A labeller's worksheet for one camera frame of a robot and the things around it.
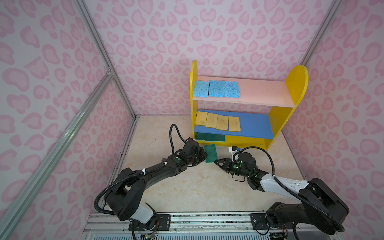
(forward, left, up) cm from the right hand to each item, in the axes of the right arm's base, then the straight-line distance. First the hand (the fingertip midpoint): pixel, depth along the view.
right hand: (215, 162), depth 80 cm
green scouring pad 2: (+23, +2, -10) cm, 25 cm away
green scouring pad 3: (+23, -5, -10) cm, 26 cm away
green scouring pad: (+24, +8, -10) cm, 27 cm away
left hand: (+6, +3, +1) cm, 6 cm away
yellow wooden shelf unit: (+52, -32, -13) cm, 62 cm away
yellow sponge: (+27, +1, +3) cm, 28 cm away
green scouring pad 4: (+6, +2, -1) cm, 6 cm away
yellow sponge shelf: (+30, +8, +3) cm, 31 cm away
